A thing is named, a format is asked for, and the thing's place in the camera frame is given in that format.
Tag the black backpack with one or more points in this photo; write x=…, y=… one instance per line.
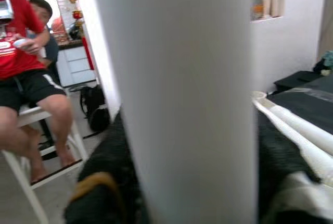
x=95, y=109

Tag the white wooden stool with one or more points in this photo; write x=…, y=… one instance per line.
x=31, y=116

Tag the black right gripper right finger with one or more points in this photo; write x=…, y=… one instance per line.
x=275, y=151

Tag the tan rubber band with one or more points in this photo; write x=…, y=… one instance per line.
x=93, y=179

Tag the white kitchen cabinet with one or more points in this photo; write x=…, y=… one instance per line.
x=75, y=65

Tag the clear plastic bag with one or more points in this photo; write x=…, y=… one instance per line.
x=317, y=92

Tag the person in dark shirt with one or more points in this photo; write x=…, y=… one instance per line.
x=41, y=10

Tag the white plastic children table top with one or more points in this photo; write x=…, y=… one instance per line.
x=312, y=160

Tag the red hanging decoration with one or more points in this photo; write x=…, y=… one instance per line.
x=87, y=52

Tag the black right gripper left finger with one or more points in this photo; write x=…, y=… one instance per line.
x=109, y=161

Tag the black tablecloth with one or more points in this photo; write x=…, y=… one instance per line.
x=312, y=106

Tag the person in red shirt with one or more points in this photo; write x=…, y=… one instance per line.
x=18, y=60

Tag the white cup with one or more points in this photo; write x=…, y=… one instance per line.
x=23, y=43

